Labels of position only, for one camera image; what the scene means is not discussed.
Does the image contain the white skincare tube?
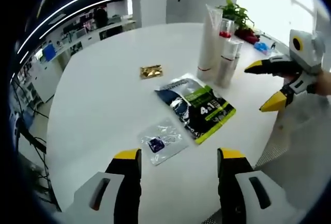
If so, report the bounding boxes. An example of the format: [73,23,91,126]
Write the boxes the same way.
[196,3,223,80]

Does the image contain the white lab counter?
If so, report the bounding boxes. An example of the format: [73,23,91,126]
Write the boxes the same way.
[19,18,137,103]

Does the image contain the gold skincare sachet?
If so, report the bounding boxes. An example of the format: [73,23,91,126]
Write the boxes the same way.
[139,64,166,80]

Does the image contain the clear cap skincare bottle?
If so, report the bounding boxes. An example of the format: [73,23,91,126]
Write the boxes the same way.
[213,39,244,89]

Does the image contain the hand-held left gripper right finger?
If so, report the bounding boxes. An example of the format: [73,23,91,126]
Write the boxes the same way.
[217,147,281,224]

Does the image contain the red collar skincare pump bottle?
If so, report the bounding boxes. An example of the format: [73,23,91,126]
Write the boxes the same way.
[217,18,236,62]

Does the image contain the black cable bundle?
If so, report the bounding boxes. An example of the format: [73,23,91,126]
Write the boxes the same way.
[11,99,63,212]

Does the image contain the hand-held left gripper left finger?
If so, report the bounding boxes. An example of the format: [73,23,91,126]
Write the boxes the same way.
[73,148,143,224]

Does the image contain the person's right hand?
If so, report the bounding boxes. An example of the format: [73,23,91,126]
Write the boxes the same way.
[315,68,331,97]

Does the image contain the blue plastic object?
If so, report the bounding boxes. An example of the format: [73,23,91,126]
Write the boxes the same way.
[253,41,271,54]

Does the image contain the grey mesh office chair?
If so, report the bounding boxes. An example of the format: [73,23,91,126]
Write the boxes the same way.
[254,97,331,209]

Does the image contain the dark green skincare packet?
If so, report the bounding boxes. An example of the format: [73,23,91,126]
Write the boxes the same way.
[154,73,237,145]

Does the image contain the potted green plant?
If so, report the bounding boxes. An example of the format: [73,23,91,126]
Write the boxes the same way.
[217,0,255,29]

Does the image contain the clear plastic sachet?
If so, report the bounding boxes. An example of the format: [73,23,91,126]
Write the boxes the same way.
[137,118,190,167]

